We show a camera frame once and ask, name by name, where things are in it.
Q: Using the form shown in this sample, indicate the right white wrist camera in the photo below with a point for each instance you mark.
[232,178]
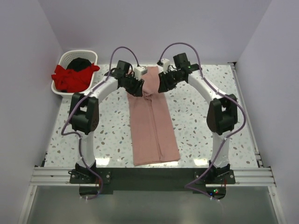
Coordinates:
[163,65]

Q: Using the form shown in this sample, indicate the aluminium frame rail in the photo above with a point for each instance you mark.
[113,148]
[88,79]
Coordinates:
[244,177]

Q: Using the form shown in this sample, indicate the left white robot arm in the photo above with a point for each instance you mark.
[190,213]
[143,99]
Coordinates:
[84,115]

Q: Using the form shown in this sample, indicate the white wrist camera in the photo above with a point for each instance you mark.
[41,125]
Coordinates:
[163,65]
[139,71]

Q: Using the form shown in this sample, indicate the red t shirt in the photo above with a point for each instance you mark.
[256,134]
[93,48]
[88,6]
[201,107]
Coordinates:
[70,81]

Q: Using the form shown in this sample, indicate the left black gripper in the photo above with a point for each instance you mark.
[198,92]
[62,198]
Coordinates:
[136,86]

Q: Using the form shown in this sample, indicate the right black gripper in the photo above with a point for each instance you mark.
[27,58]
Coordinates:
[165,82]

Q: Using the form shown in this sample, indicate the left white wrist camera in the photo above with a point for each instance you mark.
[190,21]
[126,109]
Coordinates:
[139,71]

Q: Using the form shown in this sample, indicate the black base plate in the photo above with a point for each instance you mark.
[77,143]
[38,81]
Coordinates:
[108,180]

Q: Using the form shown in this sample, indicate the pink t shirt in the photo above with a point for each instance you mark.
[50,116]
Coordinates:
[152,134]

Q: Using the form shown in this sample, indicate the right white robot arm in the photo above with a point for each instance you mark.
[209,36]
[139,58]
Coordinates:
[222,115]

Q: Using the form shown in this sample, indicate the black t shirt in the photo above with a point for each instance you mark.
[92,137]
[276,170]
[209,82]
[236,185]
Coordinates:
[78,64]

